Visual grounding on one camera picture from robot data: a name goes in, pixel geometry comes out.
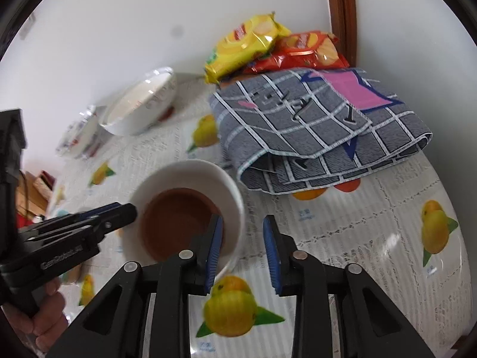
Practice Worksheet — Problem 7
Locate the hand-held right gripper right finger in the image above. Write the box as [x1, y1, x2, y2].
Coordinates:
[263, 214, 435, 358]

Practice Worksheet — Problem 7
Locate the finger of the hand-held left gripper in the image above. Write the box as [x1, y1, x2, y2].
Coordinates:
[89, 202, 138, 246]
[18, 202, 126, 238]

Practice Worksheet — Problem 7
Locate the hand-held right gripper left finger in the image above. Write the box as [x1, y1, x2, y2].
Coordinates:
[47, 214, 224, 358]

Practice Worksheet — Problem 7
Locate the small white bowl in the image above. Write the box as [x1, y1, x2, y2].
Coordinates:
[122, 159, 245, 278]

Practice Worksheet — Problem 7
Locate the person's left hand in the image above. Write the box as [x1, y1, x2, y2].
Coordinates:
[2, 277, 69, 353]

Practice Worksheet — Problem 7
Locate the red paper bag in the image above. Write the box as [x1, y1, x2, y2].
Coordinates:
[17, 214, 41, 229]

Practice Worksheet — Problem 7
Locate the wooden board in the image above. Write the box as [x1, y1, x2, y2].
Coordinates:
[33, 172, 55, 211]

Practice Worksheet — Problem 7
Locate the fruit print tablecloth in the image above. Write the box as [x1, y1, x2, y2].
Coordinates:
[48, 71, 472, 358]

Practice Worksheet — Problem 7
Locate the blue fish pattern bowl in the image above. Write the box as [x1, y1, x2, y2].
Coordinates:
[56, 105, 99, 159]

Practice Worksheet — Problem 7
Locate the large white bowl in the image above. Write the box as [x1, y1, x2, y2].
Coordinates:
[97, 66, 176, 137]

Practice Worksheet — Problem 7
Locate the white flower print bowl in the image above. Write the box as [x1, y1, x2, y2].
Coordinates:
[102, 68, 174, 125]

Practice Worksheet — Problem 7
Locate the grey checked cloth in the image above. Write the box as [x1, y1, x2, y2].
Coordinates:
[208, 67, 433, 195]

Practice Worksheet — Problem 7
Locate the yellow chip bag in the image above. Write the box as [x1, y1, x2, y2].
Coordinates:
[204, 12, 292, 84]

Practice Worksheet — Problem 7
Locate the red chip bag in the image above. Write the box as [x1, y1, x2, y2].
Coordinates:
[242, 32, 350, 75]

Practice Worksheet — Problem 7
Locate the brown wooden door frame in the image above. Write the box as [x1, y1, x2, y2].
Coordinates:
[322, 0, 358, 68]

